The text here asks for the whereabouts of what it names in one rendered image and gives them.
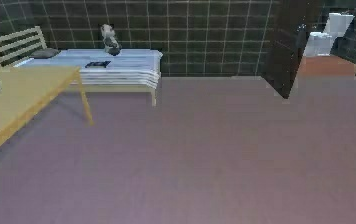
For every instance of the white toilet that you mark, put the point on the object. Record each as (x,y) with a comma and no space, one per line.
(326,36)

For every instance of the yellow wooden table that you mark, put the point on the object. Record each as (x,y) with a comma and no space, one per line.
(22,93)

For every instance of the black flat book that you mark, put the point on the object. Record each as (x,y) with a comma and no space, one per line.
(98,64)

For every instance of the grey and white plush toy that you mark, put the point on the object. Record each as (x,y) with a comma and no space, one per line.
(110,41)

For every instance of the dark brown room door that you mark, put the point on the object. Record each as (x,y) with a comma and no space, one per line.
(284,50)

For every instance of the grey pillow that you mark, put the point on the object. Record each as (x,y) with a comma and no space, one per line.
(44,53)

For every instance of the pale blue bed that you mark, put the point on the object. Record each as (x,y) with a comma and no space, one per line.
(126,66)

